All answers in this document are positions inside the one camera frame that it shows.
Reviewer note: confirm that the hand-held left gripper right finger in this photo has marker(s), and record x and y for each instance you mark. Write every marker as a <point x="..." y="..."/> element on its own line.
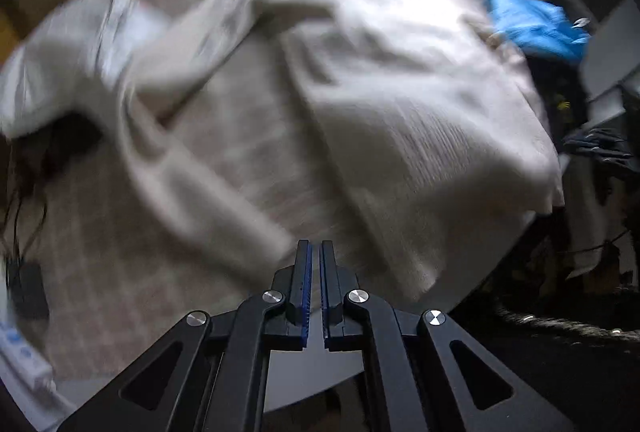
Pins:
<point x="327" y="302"/>

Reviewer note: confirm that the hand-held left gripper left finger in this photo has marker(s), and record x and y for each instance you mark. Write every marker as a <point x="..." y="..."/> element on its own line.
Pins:
<point x="303" y="302"/>

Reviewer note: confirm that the cream knit sweater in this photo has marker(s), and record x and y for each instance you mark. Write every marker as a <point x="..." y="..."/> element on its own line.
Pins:
<point x="400" y="111"/>

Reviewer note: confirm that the plaid bed sheet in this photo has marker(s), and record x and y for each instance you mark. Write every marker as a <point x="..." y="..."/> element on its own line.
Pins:
<point x="100" y="287"/>

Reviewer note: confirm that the black power adapter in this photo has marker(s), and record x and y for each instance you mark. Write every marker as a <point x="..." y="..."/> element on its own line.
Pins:
<point x="27" y="292"/>

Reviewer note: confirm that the white power strip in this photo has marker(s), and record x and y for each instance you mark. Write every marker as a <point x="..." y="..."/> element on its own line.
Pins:
<point x="22" y="357"/>

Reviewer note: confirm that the blue cloth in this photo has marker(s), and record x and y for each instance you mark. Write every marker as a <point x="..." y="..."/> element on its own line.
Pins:
<point x="530" y="26"/>

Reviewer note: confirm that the white garment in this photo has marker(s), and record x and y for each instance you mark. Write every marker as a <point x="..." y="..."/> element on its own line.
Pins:
<point x="60" y="61"/>

